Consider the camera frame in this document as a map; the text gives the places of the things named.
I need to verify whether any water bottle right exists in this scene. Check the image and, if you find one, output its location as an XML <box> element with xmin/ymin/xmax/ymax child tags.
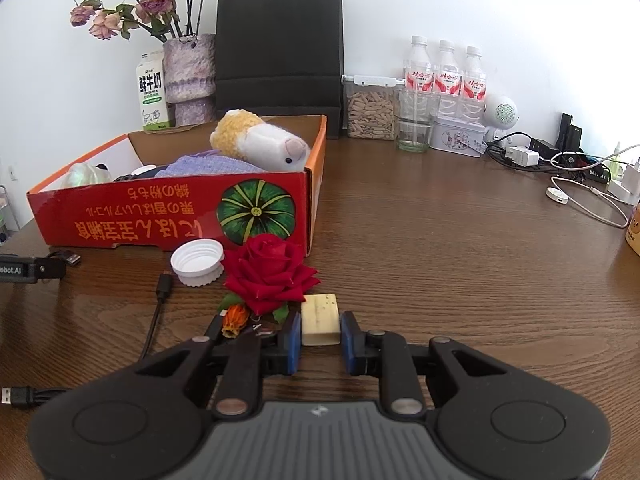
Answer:
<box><xmin>459</xmin><ymin>47</ymin><xmax>487</xmax><ymax>122</ymax></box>

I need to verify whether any water bottle left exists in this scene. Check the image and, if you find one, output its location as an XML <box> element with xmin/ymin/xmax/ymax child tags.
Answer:
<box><xmin>404</xmin><ymin>35</ymin><xmax>434</xmax><ymax>112</ymax></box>

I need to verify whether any dried pink roses bouquet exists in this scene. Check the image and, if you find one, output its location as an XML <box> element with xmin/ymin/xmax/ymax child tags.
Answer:
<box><xmin>70</xmin><ymin>0</ymin><xmax>205</xmax><ymax>44</ymax></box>

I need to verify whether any white charging cable puck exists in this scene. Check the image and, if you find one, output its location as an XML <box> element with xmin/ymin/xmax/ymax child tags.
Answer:
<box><xmin>544</xmin><ymin>173</ymin><xmax>632</xmax><ymax>230</ymax></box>

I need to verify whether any milk carton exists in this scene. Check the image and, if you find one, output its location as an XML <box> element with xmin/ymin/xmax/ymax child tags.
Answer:
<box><xmin>136</xmin><ymin>50</ymin><xmax>171</xmax><ymax>131</ymax></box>

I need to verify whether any small orange dried flower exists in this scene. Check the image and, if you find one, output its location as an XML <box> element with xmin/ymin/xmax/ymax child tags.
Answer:
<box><xmin>221</xmin><ymin>304</ymin><xmax>250</xmax><ymax>339</ymax></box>

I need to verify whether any plastic bag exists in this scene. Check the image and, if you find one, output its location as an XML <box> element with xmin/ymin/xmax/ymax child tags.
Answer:
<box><xmin>61</xmin><ymin>162</ymin><xmax>113</xmax><ymax>188</ymax></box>

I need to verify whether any purple fabric pouch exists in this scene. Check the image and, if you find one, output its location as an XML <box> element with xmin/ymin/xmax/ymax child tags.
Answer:
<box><xmin>155</xmin><ymin>150</ymin><xmax>264</xmax><ymax>178</ymax></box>

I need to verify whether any black usb cable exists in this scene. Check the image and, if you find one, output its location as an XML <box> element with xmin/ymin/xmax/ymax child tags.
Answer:
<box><xmin>0</xmin><ymin>249</ymin><xmax>84</xmax><ymax>410</ymax></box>

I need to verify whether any red cardboard box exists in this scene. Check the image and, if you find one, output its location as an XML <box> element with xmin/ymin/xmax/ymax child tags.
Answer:
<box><xmin>27</xmin><ymin>115</ymin><xmax>326</xmax><ymax>250</ymax></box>

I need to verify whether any water bottle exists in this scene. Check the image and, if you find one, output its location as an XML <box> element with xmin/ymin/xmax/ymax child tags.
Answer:
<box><xmin>459</xmin><ymin>47</ymin><xmax>487</xmax><ymax>122</ymax></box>
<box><xmin>434</xmin><ymin>40</ymin><xmax>462</xmax><ymax>117</ymax></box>
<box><xmin>404</xmin><ymin>35</ymin><xmax>434</xmax><ymax>112</ymax></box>

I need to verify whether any yellow white plush toy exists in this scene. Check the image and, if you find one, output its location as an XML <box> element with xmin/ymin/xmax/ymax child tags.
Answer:
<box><xmin>209</xmin><ymin>110</ymin><xmax>310</xmax><ymax>172</ymax></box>

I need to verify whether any red rose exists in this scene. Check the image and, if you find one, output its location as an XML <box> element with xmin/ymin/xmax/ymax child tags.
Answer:
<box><xmin>224</xmin><ymin>233</ymin><xmax>320</xmax><ymax>318</ymax></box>

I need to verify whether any white power adapter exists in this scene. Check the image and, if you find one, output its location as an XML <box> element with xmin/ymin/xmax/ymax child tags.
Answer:
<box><xmin>504</xmin><ymin>146</ymin><xmax>540</xmax><ymax>168</ymax></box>

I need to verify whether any purple ceramic vase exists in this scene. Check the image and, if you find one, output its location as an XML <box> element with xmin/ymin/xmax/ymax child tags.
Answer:
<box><xmin>164</xmin><ymin>34</ymin><xmax>216</xmax><ymax>127</ymax></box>

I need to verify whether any water bottle middle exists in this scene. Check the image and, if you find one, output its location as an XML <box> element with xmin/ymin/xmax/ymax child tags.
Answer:
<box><xmin>434</xmin><ymin>40</ymin><xmax>462</xmax><ymax>117</ymax></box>

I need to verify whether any navy zip pouch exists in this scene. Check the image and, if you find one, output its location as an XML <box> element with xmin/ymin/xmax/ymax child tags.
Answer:
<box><xmin>115</xmin><ymin>165</ymin><xmax>160</xmax><ymax>182</ymax></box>

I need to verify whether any white tin box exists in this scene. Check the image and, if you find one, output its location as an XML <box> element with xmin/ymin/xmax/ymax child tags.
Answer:
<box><xmin>430</xmin><ymin>117</ymin><xmax>487</xmax><ymax>157</ymax></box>

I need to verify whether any seed storage jar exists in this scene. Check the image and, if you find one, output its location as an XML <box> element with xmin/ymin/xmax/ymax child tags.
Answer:
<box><xmin>343</xmin><ymin>75</ymin><xmax>406</xmax><ymax>141</ymax></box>

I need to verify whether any drinking glass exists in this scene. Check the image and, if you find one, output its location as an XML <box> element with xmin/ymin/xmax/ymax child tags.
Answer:
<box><xmin>395</xmin><ymin>89</ymin><xmax>436</xmax><ymax>153</ymax></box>

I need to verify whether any beige soap bar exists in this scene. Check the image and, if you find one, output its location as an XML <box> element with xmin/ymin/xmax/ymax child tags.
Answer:
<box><xmin>300</xmin><ymin>294</ymin><xmax>341</xmax><ymax>347</ymax></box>

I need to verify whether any black paper bag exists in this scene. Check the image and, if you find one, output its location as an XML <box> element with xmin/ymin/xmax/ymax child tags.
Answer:
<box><xmin>215</xmin><ymin>0</ymin><xmax>344</xmax><ymax>136</ymax></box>

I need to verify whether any large white jar lid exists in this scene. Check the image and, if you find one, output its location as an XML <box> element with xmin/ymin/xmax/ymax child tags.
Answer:
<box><xmin>170</xmin><ymin>238</ymin><xmax>224</xmax><ymax>287</ymax></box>

